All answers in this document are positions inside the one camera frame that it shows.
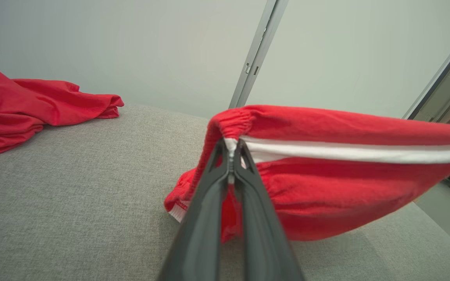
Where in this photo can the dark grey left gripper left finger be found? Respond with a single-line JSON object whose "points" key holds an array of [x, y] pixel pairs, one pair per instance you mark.
{"points": [[201, 234]]}

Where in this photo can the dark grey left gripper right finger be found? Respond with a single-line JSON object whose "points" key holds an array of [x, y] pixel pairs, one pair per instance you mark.
{"points": [[264, 242]]}

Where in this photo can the red shorts with white stripe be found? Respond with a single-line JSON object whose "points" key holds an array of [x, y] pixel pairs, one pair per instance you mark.
{"points": [[326, 195]]}

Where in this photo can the red and white jersey shirt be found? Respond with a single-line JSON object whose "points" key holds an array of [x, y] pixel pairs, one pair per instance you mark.
{"points": [[22, 109]]}

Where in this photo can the grey fabric sofa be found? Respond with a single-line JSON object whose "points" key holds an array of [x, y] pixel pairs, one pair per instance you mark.
{"points": [[72, 203]]}

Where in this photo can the grey metal partition post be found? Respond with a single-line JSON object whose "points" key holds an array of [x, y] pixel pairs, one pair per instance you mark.
{"points": [[262, 39]]}

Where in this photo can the grey door frame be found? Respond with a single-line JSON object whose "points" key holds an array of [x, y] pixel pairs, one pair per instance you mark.
{"points": [[436, 82]]}

